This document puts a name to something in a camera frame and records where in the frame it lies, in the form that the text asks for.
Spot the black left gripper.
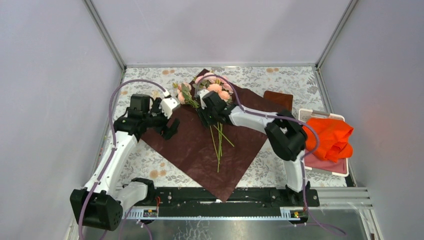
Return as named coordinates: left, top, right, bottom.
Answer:
left=143, top=98, right=180, bottom=140

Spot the peach rose stem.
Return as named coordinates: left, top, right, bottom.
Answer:
left=172, top=82, right=200, bottom=109

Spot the pink rose stem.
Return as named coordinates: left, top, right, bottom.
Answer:
left=194, top=72, right=235, bottom=174

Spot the dark maroon wrapping paper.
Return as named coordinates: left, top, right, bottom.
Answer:
left=140, top=68, right=292, bottom=203

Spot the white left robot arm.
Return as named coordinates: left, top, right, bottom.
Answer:
left=70, top=94, right=180, bottom=231

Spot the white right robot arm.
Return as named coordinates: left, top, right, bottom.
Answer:
left=195, top=89, right=308, bottom=206

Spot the floral patterned table mat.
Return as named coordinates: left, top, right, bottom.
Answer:
left=95, top=66, right=349, bottom=189

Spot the brown folded cloth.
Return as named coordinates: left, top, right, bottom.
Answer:
left=263, top=90, right=294, bottom=112

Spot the white plastic basket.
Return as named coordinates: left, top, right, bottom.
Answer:
left=298, top=108, right=345, bottom=174

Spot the pink cloth in basket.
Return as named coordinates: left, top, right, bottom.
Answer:
left=304, top=154, right=349, bottom=177

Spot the orange cloth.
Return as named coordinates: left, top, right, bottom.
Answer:
left=302, top=118, right=354, bottom=162

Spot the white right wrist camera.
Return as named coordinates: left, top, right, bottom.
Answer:
left=197, top=89, right=210, bottom=109

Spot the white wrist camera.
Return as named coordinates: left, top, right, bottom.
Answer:
left=197, top=89, right=210, bottom=109
left=160, top=97, right=180, bottom=119

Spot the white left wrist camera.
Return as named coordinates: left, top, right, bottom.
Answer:
left=160, top=97, right=180, bottom=119

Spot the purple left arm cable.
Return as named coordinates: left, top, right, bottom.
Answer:
left=77, top=79, right=170, bottom=240

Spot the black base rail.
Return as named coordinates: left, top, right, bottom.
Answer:
left=124, top=187, right=321, bottom=218

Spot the aluminium frame post left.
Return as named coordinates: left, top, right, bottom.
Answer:
left=82, top=0, right=127, bottom=71

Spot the aluminium frame post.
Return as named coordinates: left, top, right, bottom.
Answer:
left=315, top=0, right=359, bottom=71
left=82, top=0, right=127, bottom=71

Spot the aluminium frame post right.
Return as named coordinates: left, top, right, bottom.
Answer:
left=315, top=0, right=359, bottom=71

